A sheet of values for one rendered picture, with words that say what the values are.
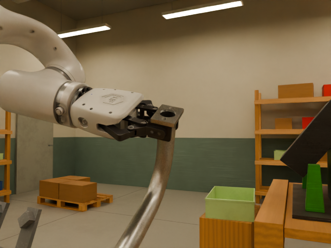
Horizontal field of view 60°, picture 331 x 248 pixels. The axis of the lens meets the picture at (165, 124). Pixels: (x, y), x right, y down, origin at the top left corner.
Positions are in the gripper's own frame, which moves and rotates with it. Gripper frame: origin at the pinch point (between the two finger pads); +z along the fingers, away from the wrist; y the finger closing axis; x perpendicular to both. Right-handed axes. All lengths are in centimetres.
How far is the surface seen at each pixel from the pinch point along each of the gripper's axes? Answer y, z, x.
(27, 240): -4, -34, 41
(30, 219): -1, -34, 37
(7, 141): 303, -409, 312
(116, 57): 632, -339, 227
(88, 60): 636, -429, 253
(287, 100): 490, 86, 200
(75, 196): 262, -234, 352
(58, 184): 275, -279, 353
